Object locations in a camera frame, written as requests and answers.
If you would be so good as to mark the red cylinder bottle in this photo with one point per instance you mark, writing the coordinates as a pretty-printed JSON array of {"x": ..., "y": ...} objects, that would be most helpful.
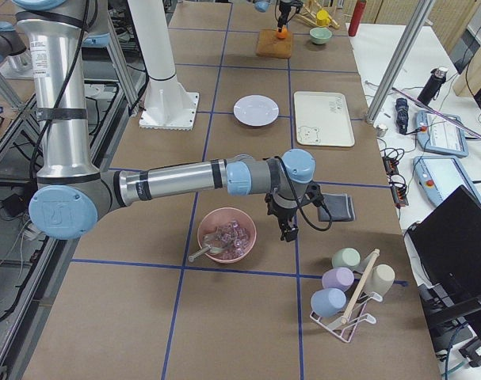
[{"x": 355, "y": 21}]

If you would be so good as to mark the wooden tray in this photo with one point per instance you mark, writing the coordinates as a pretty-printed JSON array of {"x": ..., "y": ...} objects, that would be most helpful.
[{"x": 269, "y": 45}]

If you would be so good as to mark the white plate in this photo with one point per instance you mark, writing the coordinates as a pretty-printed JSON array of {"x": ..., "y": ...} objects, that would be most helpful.
[{"x": 256, "y": 110}]

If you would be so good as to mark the black laptop monitor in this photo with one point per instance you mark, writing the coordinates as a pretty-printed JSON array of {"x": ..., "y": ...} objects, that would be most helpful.
[{"x": 448, "y": 242}]

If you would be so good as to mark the white cup rack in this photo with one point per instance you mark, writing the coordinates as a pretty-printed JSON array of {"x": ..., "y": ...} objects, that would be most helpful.
[{"x": 343, "y": 324}]

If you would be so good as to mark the purple pastel cup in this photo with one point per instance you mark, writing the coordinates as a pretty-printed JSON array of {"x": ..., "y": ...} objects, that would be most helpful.
[{"x": 340, "y": 278}]

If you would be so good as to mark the blue pastel cup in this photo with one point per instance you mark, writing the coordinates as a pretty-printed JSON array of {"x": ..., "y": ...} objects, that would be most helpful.
[{"x": 328, "y": 302}]

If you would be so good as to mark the pink bowl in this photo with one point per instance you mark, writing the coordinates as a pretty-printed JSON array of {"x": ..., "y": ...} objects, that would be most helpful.
[{"x": 235, "y": 227}]

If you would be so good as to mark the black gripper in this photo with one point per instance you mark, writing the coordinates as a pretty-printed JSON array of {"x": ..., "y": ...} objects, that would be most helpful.
[
  {"x": 284, "y": 9},
  {"x": 281, "y": 211}
]

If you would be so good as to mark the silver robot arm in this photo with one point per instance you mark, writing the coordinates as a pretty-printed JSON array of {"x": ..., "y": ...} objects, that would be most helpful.
[
  {"x": 73, "y": 194},
  {"x": 263, "y": 5}
]

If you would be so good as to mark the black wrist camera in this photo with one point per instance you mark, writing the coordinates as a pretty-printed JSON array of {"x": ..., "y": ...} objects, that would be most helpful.
[{"x": 314, "y": 195}]

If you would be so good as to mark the green pastel cup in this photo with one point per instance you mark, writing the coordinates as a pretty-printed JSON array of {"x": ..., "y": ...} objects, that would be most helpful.
[{"x": 346, "y": 258}]

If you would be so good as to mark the beige pastel cup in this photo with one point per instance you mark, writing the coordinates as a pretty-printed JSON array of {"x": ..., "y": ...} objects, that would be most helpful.
[{"x": 380, "y": 280}]

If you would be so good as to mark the aluminium frame post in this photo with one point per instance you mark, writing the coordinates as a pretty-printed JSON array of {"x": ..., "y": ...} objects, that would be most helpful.
[{"x": 402, "y": 50}]

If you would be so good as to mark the wooden cup rack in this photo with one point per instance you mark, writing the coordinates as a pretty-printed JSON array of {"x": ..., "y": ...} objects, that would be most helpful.
[{"x": 311, "y": 7}]

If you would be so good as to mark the folded navy umbrella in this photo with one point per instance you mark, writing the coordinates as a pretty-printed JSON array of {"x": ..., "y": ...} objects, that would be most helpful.
[{"x": 402, "y": 115}]

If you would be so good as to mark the green ceramic bowl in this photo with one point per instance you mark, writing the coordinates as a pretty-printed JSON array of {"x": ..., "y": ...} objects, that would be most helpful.
[{"x": 320, "y": 35}]

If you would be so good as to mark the orange fruit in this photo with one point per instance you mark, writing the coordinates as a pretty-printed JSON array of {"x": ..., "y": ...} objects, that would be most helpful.
[{"x": 282, "y": 33}]

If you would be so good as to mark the cream bear tray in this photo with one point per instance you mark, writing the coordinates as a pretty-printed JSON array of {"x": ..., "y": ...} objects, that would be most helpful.
[{"x": 322, "y": 119}]

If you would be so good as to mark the black water bottle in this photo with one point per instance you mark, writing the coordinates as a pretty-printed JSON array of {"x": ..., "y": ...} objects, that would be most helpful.
[{"x": 437, "y": 79}]

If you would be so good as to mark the grey folded cloth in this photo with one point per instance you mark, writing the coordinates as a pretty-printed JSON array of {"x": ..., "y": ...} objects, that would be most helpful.
[{"x": 340, "y": 206}]

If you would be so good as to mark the white camera pillar base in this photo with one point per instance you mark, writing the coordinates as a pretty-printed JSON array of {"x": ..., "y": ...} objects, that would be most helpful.
[{"x": 167, "y": 105}]

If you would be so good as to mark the yellow cup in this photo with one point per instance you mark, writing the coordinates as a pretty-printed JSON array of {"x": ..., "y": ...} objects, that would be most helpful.
[{"x": 322, "y": 18}]

